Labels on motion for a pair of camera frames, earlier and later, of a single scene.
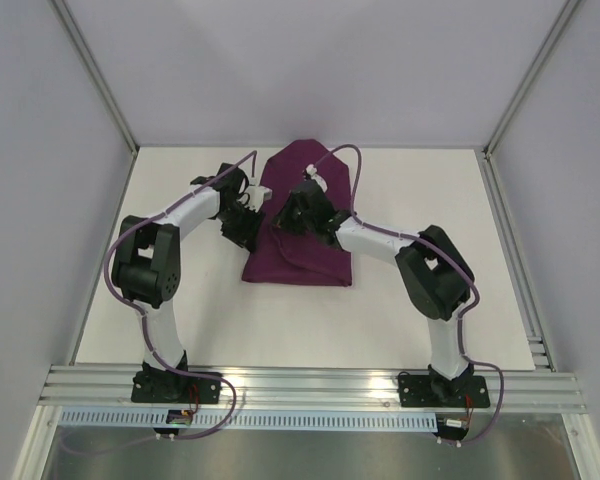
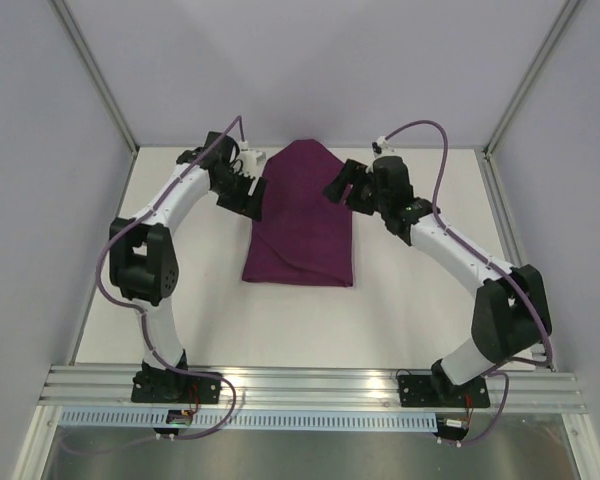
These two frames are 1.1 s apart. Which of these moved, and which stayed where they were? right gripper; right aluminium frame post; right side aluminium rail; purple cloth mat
Moved: right gripper
Stayed: right side aluminium rail; purple cloth mat; right aluminium frame post
